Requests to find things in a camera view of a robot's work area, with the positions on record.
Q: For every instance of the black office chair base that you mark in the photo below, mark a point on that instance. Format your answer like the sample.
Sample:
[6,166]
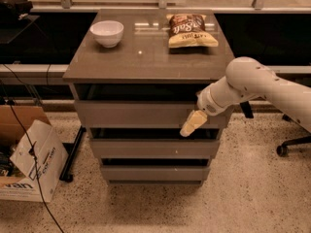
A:
[283,150]

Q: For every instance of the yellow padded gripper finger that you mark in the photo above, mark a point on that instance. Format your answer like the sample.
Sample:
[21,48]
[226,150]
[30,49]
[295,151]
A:
[195,120]

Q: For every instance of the white ceramic bowl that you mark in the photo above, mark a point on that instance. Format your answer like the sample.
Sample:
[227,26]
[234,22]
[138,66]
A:
[107,33]

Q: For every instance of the grey middle drawer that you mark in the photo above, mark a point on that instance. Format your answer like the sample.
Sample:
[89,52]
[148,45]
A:
[121,148]

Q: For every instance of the grey drawer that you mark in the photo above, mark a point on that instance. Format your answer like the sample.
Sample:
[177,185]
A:
[132,114]
[121,148]
[155,174]

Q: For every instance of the black bag on desk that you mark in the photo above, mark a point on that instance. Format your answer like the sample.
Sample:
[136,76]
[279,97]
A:
[12,11]

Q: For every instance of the grey bottom drawer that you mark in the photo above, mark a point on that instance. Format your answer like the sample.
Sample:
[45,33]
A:
[155,174]

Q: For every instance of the black table leg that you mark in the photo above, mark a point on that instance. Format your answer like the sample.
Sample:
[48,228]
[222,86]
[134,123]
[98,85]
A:
[71,149]

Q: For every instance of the brown yellow chips bag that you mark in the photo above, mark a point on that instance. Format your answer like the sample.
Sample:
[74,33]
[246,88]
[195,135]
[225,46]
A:
[188,30]

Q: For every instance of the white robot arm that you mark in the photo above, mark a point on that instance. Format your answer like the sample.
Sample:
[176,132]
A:
[244,80]

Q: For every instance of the grey top drawer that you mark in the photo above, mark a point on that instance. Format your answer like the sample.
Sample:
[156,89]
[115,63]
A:
[132,114]

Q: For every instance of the grey drawer cabinet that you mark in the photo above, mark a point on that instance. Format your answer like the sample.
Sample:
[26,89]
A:
[142,68]

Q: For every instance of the white cardboard box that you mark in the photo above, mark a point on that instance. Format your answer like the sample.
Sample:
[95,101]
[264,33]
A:
[35,150]

